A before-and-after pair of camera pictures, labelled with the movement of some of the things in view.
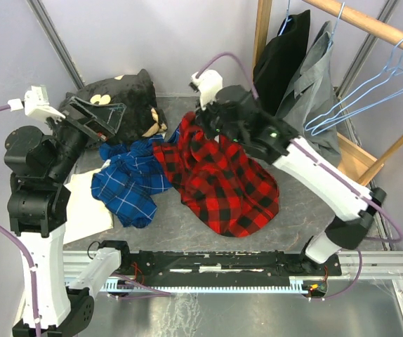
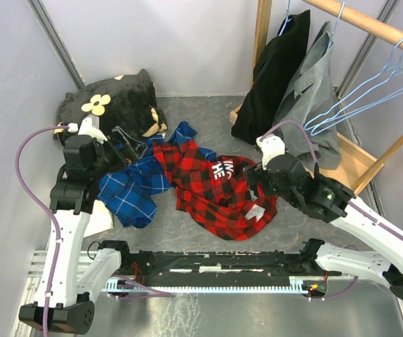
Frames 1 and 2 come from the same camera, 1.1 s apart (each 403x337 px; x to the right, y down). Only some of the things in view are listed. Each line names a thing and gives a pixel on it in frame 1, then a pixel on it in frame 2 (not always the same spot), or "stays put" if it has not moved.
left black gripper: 109,115 → 136,148
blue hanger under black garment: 286,20 stays put
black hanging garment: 276,69 stays put
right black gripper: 202,117 → 255,175
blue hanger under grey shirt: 331,41 stays put
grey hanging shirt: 311,113 stays put
